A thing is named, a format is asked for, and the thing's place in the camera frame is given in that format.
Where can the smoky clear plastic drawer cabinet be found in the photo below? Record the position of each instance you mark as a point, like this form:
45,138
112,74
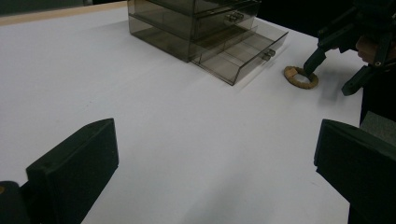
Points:
162,37

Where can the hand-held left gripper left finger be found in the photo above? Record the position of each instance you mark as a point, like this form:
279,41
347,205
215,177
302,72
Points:
74,168

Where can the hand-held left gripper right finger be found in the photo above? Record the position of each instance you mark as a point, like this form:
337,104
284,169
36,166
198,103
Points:
361,168

